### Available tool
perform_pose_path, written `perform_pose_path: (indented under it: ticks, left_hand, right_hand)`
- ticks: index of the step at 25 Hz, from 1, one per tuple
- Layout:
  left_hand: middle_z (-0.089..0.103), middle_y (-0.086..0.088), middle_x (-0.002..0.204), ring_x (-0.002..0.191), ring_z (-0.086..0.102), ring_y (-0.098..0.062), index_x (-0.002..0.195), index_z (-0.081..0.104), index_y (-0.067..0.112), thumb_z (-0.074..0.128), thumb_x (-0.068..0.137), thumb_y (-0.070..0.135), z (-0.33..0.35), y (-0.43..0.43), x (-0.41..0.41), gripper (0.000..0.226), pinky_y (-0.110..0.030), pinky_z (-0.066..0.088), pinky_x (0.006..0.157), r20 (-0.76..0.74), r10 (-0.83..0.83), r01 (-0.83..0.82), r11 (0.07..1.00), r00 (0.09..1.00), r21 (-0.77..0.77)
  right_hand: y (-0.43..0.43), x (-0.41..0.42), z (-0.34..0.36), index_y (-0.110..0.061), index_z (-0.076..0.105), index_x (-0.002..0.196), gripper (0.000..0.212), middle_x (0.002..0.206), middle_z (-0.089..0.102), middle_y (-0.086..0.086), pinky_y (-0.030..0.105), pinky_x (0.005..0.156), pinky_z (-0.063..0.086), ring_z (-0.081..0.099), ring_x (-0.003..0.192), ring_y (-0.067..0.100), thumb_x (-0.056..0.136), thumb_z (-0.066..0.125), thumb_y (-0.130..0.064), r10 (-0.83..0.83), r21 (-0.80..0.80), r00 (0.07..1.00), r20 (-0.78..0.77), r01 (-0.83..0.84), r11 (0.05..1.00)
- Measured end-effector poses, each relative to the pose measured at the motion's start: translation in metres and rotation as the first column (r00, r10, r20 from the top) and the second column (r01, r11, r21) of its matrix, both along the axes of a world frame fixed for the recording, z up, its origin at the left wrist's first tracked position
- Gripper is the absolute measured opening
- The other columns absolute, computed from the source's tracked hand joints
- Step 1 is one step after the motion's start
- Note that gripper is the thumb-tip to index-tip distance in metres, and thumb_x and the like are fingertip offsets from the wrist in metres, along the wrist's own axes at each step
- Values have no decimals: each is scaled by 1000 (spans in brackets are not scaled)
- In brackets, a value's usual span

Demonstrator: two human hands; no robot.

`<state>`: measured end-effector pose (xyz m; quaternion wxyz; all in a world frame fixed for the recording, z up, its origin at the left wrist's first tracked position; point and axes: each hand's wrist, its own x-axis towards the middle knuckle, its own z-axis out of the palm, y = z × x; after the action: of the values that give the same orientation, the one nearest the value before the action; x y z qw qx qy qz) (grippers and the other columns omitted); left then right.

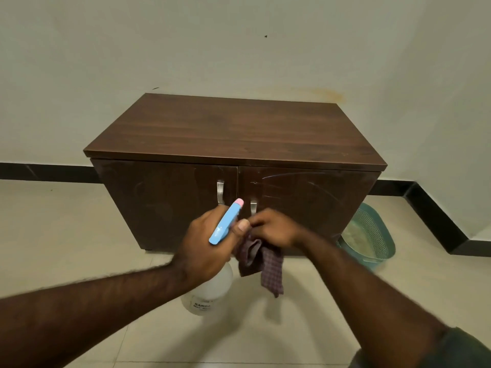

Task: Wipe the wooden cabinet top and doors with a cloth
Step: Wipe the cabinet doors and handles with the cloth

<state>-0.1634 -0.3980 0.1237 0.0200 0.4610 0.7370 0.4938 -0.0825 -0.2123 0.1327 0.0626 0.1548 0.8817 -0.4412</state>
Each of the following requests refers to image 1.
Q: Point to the person's left forearm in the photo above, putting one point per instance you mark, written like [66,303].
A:
[82,310]

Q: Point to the checked maroon cloth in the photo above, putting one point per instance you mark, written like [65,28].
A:
[262,264]

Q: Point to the person's left thumb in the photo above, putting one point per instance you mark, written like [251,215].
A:
[241,228]

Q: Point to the white spray bottle blue trigger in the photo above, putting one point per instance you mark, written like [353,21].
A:
[214,275]

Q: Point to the person's left hand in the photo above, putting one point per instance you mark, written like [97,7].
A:
[201,249]

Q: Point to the person's right forearm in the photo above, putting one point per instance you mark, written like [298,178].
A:
[368,298]

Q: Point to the person's right fingers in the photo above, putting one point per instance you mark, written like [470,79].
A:
[257,224]

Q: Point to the dark brown wooden cabinet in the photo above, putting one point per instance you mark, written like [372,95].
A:
[234,157]

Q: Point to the green plastic basket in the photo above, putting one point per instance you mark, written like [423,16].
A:
[366,237]

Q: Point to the dark green shirt sleeve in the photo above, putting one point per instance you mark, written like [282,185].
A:
[441,350]

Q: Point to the person's right hand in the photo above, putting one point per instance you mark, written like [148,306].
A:
[274,229]

